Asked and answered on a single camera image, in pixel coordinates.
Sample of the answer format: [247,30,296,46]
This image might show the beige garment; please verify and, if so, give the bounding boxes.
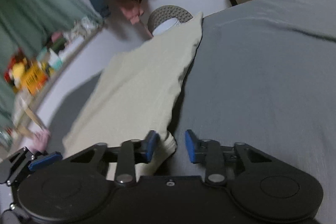
[63,13,203,176]

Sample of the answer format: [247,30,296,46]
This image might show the pink clothes pile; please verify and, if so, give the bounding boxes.
[30,128,51,153]

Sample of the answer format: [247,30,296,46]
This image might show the beige tote bag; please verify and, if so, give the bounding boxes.
[11,89,47,139]

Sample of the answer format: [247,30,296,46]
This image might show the orange cardboard box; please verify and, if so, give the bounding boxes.
[21,63,49,96]

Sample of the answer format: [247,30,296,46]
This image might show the yellow plush toy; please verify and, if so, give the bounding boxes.
[10,59,29,89]

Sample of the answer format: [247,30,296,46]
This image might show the teal white small box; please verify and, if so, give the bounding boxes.
[49,50,62,71]

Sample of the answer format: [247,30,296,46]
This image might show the white plastic bucket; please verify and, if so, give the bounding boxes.
[152,18,181,36]

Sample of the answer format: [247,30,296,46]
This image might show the round grey studded mat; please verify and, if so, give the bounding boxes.
[147,5,193,34]

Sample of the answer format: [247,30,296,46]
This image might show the pink hanging garment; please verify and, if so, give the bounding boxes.
[117,0,144,25]

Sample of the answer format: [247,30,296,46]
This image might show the green curtain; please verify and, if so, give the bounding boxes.
[0,0,104,130]

